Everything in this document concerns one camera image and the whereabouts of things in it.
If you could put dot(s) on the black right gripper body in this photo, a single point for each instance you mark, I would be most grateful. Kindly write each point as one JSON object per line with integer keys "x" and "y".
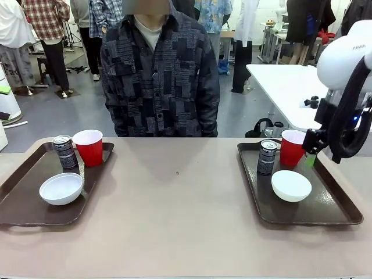
{"x": 315, "y": 141}

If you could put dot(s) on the red plastic cup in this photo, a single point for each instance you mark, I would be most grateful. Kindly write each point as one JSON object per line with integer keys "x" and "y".
{"x": 90, "y": 154}
{"x": 290, "y": 154}

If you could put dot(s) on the white bowl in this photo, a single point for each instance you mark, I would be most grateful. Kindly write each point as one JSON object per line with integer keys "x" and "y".
{"x": 290, "y": 186}
{"x": 61, "y": 189}

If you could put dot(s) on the black Pepsi can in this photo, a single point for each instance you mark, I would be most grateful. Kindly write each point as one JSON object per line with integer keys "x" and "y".
{"x": 67, "y": 154}
{"x": 266, "y": 160}

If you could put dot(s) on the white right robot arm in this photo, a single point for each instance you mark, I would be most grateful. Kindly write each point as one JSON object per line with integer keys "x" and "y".
{"x": 343, "y": 52}

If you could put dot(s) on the person's left forearm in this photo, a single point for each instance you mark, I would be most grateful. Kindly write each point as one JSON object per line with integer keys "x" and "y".
{"x": 209, "y": 116}

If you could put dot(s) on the black clamp knob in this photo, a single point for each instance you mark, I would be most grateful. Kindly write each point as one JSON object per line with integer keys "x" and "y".
{"x": 312, "y": 101}

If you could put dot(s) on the brown plastic serving tray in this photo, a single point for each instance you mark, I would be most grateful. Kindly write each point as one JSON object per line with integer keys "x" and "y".
{"x": 319, "y": 209}
{"x": 26, "y": 203}

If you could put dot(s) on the white folding table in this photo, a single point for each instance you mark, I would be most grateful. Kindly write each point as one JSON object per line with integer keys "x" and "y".
{"x": 279, "y": 87}

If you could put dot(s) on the red cloth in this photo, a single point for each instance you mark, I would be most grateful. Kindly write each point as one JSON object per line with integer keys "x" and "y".
{"x": 325, "y": 36}

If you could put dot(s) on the grey metal table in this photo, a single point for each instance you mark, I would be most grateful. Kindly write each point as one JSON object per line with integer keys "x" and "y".
{"x": 273, "y": 37}

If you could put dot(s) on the blue bag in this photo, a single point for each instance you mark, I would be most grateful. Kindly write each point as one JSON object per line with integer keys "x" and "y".
{"x": 225, "y": 68}

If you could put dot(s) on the bystander in black clothes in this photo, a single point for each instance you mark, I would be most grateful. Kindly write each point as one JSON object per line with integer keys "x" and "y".
{"x": 305, "y": 20}

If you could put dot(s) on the white mannequin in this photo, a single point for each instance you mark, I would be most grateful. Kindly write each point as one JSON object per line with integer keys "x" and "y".
{"x": 280, "y": 14}

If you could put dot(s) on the bystander in white coat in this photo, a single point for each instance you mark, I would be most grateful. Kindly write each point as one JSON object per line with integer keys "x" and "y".
{"x": 244, "y": 29}

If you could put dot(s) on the bystander in dark jacket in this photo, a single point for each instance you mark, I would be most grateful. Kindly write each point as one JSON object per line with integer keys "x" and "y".
{"x": 357, "y": 11}

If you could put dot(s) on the bystander in floral blue shirt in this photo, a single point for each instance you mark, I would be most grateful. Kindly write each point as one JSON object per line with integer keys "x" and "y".
{"x": 215, "y": 17}

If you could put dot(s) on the person in dark patchwork shirt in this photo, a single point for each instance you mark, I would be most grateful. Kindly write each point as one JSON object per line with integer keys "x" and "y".
{"x": 160, "y": 81}

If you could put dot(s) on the bystander in blue plaid shirt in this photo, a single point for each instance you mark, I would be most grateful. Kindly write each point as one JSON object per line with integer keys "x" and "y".
{"x": 101, "y": 17}

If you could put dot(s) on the bystander in grey top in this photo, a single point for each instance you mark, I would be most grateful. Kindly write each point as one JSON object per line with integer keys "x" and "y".
{"x": 87, "y": 43}

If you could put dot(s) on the black tripod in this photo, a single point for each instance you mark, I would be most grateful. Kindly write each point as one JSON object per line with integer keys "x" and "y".
{"x": 72, "y": 35}

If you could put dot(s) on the dark stool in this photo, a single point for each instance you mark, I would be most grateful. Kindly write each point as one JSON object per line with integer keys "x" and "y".
{"x": 43, "y": 65}

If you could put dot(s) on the white tube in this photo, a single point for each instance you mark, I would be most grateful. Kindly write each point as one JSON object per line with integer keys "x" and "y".
{"x": 17, "y": 123}

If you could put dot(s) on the bystander in red plaid shirt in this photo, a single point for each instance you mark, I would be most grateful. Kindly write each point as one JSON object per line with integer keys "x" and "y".
{"x": 46, "y": 17}

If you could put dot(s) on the white box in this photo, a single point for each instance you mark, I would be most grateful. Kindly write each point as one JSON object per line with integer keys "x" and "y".
{"x": 3, "y": 139}

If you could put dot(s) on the bystander in white shirt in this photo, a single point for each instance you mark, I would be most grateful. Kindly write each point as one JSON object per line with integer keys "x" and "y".
{"x": 11, "y": 29}

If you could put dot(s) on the black wrist mount block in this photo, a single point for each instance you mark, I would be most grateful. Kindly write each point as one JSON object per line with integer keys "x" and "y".
{"x": 322, "y": 112}

